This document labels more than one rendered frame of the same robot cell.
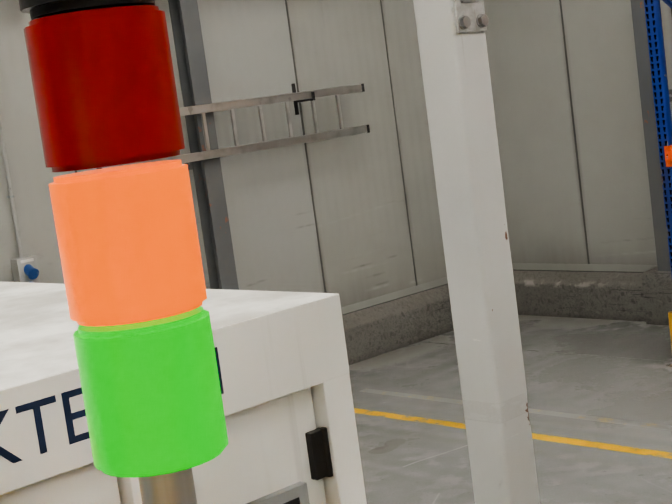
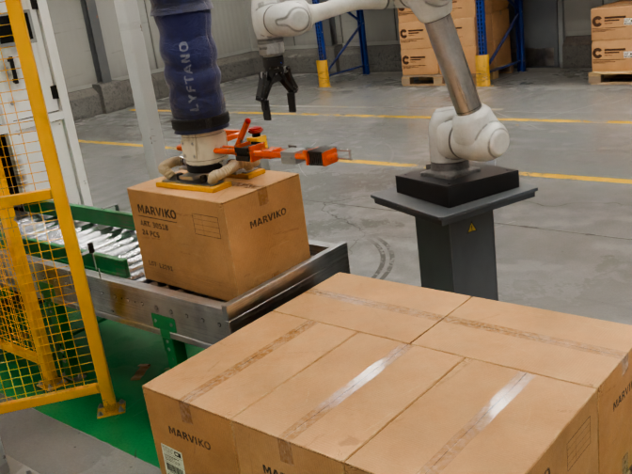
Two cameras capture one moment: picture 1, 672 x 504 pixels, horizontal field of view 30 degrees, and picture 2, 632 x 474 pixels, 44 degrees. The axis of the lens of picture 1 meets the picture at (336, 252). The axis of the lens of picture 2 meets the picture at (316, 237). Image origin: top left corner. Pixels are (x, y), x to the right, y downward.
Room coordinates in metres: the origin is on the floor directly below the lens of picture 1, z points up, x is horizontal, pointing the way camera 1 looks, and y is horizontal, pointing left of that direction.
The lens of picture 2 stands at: (-3.02, -0.97, 1.69)
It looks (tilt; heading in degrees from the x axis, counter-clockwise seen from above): 19 degrees down; 355
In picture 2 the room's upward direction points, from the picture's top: 8 degrees counter-clockwise
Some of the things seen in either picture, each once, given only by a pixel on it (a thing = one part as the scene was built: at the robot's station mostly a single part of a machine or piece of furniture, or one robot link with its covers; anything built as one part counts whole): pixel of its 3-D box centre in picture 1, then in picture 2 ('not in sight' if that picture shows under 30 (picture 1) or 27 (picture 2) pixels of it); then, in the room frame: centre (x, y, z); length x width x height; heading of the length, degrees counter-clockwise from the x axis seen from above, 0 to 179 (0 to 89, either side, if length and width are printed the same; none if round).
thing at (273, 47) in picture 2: not in sight; (271, 47); (-0.21, -1.14, 1.45); 0.09 x 0.09 x 0.06
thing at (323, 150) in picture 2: not in sight; (321, 156); (-0.36, -1.25, 1.08); 0.08 x 0.07 x 0.05; 43
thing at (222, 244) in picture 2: not in sight; (219, 228); (0.07, -0.84, 0.75); 0.60 x 0.40 x 0.40; 40
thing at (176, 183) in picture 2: not in sight; (192, 180); (0.02, -0.78, 0.97); 0.34 x 0.10 x 0.05; 43
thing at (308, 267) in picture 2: not in sight; (289, 277); (-0.18, -1.09, 0.58); 0.70 x 0.03 x 0.06; 133
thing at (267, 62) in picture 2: not in sight; (274, 68); (-0.21, -1.14, 1.38); 0.08 x 0.07 x 0.09; 133
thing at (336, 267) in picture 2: not in sight; (293, 303); (-0.18, -1.09, 0.47); 0.70 x 0.03 x 0.15; 133
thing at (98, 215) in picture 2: not in sight; (110, 213); (1.12, -0.25, 0.60); 1.60 x 0.10 x 0.09; 43
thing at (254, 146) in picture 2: not in sight; (250, 150); (-0.10, -1.02, 1.08); 0.10 x 0.08 x 0.06; 133
